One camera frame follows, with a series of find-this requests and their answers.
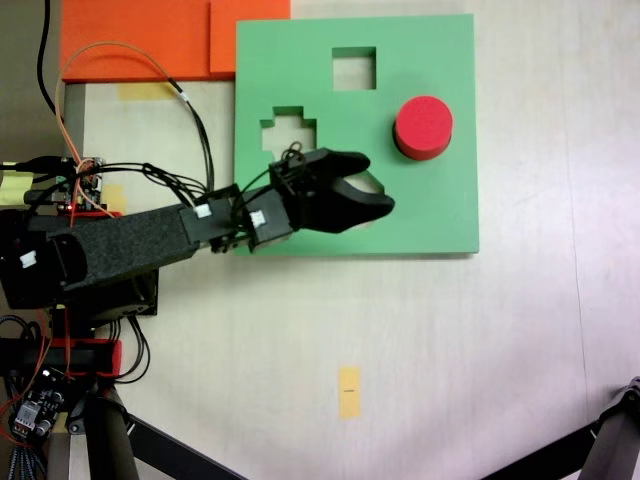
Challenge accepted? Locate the orange foam block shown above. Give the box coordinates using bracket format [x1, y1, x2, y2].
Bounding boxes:
[59, 0, 292, 84]

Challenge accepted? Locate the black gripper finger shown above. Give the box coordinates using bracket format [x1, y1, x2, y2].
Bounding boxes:
[307, 179, 397, 236]
[305, 147, 372, 183]

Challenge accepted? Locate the black motor cable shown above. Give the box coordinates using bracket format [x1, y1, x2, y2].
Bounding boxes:
[110, 315, 152, 385]
[172, 82, 219, 196]

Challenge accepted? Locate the orange wire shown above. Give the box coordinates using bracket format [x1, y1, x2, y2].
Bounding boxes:
[53, 41, 187, 214]

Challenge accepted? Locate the red cylinder block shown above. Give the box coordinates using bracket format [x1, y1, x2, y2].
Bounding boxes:
[391, 95, 455, 162]

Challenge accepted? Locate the yellow sticky note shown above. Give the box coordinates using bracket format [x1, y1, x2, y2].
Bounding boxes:
[0, 169, 32, 206]

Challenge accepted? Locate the black braided cable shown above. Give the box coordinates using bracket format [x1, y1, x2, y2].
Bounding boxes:
[5, 439, 49, 480]

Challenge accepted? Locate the green shape-sorting board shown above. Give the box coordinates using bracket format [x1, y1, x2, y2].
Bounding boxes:
[232, 13, 481, 259]

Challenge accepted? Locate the black tripod strut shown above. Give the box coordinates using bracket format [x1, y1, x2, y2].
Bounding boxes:
[124, 413, 251, 480]
[477, 423, 601, 480]

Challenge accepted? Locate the small black circuit board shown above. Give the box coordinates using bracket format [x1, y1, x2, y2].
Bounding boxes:
[8, 383, 67, 443]

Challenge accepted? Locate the yellow tape strip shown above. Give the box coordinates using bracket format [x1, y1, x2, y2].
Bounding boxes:
[338, 365, 362, 419]
[102, 184, 127, 215]
[116, 82, 174, 100]

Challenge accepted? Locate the green circuit board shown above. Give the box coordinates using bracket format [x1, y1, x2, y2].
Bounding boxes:
[58, 156, 109, 212]

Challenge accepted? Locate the red table clamp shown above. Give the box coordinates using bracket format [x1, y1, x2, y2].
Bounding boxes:
[47, 308, 124, 379]

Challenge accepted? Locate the black power cable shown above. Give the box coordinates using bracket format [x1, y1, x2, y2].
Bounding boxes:
[36, 0, 59, 115]

